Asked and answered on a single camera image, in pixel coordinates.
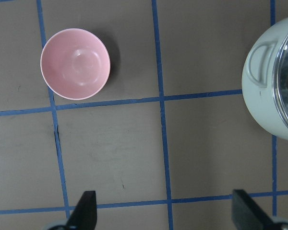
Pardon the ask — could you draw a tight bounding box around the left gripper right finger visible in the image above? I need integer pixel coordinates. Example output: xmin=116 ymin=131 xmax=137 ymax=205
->
xmin=231 ymin=189 xmax=273 ymax=230

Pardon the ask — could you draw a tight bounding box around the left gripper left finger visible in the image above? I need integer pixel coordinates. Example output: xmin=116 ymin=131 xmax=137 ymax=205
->
xmin=66 ymin=191 xmax=97 ymax=230

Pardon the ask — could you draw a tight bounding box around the mint green electric pot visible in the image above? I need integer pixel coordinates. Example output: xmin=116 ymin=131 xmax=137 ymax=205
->
xmin=241 ymin=17 xmax=288 ymax=140

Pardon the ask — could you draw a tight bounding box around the pink bowl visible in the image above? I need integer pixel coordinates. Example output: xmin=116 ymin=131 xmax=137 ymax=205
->
xmin=40 ymin=28 xmax=110 ymax=101

